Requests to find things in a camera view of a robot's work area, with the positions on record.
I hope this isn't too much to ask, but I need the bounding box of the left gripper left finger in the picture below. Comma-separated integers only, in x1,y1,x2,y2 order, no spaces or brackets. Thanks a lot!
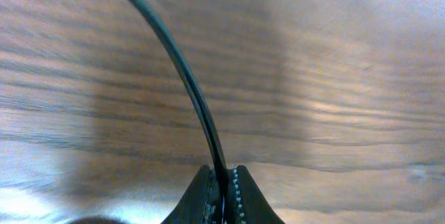
162,165,223,224

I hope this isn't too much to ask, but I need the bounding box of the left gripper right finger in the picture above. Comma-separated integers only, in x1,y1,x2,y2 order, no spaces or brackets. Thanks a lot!
224,165,284,224

